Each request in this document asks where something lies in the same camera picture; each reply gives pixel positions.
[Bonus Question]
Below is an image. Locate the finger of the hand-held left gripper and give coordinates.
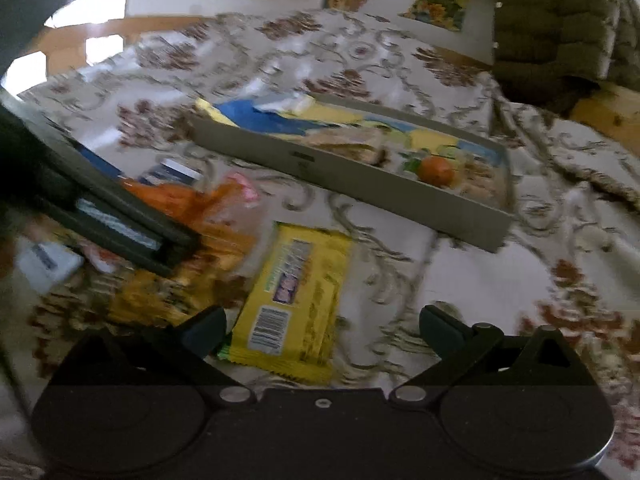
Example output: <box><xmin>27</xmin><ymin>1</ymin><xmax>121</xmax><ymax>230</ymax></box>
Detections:
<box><xmin>75</xmin><ymin>177</ymin><xmax>202</xmax><ymax>256</ymax></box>
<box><xmin>42</xmin><ymin>207</ymin><xmax>177</xmax><ymax>278</ymax></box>

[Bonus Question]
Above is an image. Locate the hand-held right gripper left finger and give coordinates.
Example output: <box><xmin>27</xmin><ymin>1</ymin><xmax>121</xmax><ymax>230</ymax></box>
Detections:
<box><xmin>46</xmin><ymin>305</ymin><xmax>252</xmax><ymax>407</ymax></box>

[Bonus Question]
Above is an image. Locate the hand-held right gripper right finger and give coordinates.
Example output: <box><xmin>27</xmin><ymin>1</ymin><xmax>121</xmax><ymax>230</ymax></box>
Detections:
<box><xmin>389</xmin><ymin>303</ymin><xmax>599</xmax><ymax>407</ymax></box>

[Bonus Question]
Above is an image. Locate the orange snack packet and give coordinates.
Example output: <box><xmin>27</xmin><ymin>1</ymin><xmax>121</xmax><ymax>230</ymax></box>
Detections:
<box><xmin>122</xmin><ymin>172</ymin><xmax>267</xmax><ymax>262</ymax></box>

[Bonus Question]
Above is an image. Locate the yellow snack packet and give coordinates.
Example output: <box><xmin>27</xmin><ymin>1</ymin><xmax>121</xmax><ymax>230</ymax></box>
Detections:
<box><xmin>227</xmin><ymin>221</ymin><xmax>355</xmax><ymax>387</ymax></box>

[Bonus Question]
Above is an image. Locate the grey tray with cartoon print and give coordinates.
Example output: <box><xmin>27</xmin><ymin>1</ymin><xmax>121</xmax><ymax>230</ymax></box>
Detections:
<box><xmin>189</xmin><ymin>92</ymin><xmax>517</xmax><ymax>254</ymax></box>

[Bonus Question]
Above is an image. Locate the clear packet of brown snacks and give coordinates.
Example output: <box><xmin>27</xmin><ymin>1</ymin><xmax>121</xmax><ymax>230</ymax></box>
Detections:
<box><xmin>304</xmin><ymin>126</ymin><xmax>392</xmax><ymax>167</ymax></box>

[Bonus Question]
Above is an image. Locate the green snack packet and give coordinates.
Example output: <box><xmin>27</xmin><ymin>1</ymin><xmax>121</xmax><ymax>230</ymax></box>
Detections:
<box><xmin>216</xmin><ymin>334</ymin><xmax>242</xmax><ymax>362</ymax></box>

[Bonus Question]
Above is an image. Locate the blue and white packet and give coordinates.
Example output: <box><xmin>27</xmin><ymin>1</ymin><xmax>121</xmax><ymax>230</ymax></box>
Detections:
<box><xmin>139</xmin><ymin>157</ymin><xmax>204</xmax><ymax>187</ymax></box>

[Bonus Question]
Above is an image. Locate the yellow orange patterned packet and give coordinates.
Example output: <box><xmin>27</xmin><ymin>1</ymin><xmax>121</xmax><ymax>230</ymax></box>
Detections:
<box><xmin>106</xmin><ymin>252</ymin><xmax>243</xmax><ymax>329</ymax></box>

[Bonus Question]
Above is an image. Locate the floral printed blanket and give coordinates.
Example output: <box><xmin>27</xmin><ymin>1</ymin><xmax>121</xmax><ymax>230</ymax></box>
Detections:
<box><xmin>0</xmin><ymin>9</ymin><xmax>640</xmax><ymax>473</ymax></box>

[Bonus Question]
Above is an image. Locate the white card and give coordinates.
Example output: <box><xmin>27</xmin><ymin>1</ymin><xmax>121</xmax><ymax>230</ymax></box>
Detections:
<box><xmin>14</xmin><ymin>241</ymin><xmax>85</xmax><ymax>295</ymax></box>

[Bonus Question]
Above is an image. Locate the beige snack packet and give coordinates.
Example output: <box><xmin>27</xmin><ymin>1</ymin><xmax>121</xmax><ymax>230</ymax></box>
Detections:
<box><xmin>457</xmin><ymin>157</ymin><xmax>504</xmax><ymax>202</ymax></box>

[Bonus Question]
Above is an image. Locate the dark flat panel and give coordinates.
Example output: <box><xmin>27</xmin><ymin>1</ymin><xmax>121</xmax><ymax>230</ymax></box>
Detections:
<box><xmin>0</xmin><ymin>0</ymin><xmax>89</xmax><ymax>75</ymax></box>

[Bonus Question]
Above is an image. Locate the tangerine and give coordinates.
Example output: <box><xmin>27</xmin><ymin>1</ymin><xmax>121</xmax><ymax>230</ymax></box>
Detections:
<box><xmin>417</xmin><ymin>155</ymin><xmax>457</xmax><ymax>189</ymax></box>

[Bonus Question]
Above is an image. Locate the olive quilted jacket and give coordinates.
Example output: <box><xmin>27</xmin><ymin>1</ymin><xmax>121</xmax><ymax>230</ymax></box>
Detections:
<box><xmin>492</xmin><ymin>0</ymin><xmax>640</xmax><ymax>107</ymax></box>

